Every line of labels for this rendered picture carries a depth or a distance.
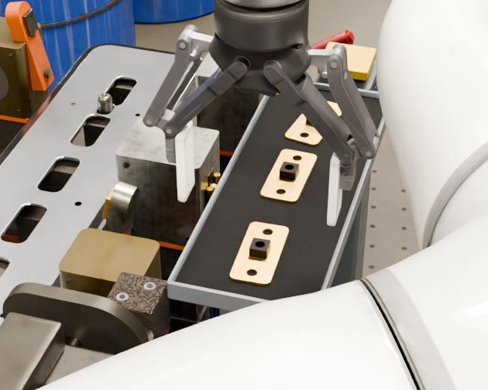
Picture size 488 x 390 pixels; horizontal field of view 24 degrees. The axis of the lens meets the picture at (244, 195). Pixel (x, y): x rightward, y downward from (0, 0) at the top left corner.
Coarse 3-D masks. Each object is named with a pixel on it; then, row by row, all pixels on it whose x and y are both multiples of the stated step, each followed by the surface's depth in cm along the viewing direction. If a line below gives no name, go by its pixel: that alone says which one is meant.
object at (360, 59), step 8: (328, 48) 134; (352, 48) 134; (360, 48) 134; (368, 48) 134; (352, 56) 133; (360, 56) 133; (368, 56) 133; (352, 64) 131; (360, 64) 131; (368, 64) 131; (352, 72) 130; (360, 72) 130; (368, 72) 130
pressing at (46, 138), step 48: (96, 48) 166; (144, 48) 167; (48, 96) 156; (96, 96) 156; (144, 96) 156; (48, 144) 146; (96, 144) 146; (0, 192) 138; (48, 192) 138; (96, 192) 138; (0, 240) 131; (48, 240) 131; (0, 288) 124
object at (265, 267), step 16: (256, 224) 107; (272, 224) 107; (256, 240) 104; (272, 240) 105; (240, 256) 104; (256, 256) 103; (272, 256) 104; (240, 272) 102; (256, 272) 102; (272, 272) 102
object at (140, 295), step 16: (112, 288) 110; (128, 288) 109; (144, 288) 109; (160, 288) 109; (128, 304) 108; (144, 304) 108; (160, 304) 109; (144, 320) 107; (160, 320) 110; (160, 336) 111
